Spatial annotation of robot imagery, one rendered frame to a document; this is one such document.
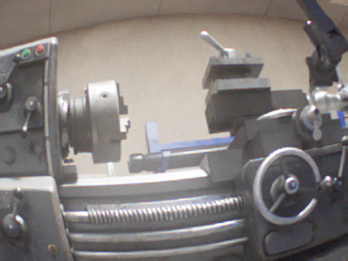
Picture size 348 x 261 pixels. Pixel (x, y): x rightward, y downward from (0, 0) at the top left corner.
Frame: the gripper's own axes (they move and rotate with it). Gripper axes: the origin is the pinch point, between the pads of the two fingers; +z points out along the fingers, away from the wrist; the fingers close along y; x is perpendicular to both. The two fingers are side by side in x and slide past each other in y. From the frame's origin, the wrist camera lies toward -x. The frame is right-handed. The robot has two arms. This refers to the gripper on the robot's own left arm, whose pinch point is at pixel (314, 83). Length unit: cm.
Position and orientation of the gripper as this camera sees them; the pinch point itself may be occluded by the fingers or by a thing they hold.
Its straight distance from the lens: 142.1
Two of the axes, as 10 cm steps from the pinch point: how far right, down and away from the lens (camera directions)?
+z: -1.5, 3.7, 9.2
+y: -9.8, 0.2, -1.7
